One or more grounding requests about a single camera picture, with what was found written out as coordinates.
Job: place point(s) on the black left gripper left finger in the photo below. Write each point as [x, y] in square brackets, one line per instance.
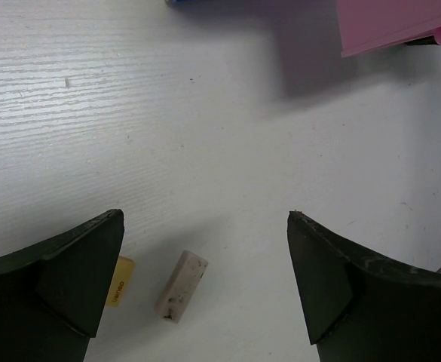
[52, 294]

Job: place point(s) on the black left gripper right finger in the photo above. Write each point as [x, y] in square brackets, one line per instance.
[360, 305]

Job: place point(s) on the yellow eraser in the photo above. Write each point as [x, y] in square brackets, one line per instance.
[120, 279]

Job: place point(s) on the pink drawer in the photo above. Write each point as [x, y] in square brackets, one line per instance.
[367, 25]

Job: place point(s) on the white dirty eraser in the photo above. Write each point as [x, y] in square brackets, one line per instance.
[180, 287]

